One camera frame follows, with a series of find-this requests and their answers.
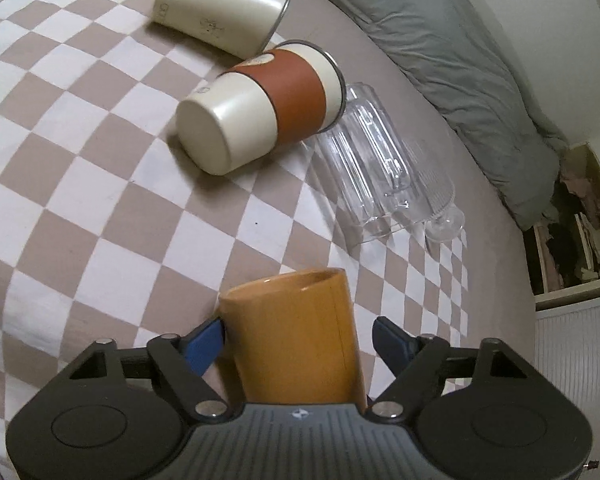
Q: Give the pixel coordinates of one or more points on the plain cream tumbler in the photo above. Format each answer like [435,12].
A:
[242,28]

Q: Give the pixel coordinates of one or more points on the white radiator panel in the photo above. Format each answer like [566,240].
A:
[567,352]

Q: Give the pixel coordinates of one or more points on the grey duvet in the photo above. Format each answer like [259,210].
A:
[445,50]

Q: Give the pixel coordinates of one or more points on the beige white checkered blanket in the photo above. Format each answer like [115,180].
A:
[107,229]

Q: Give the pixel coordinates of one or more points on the wooden side shelf right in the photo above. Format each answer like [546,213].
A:
[563,248]

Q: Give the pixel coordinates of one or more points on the orange ceramic cup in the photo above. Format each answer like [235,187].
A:
[293,339]

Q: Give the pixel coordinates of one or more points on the clear stemmed glass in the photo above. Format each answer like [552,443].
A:
[434,203]

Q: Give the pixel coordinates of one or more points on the cream cup with brown sleeve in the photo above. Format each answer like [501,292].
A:
[282,96]

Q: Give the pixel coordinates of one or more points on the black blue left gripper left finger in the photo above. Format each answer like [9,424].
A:
[115,413]

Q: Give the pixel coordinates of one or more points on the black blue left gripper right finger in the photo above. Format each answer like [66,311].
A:
[483,413]

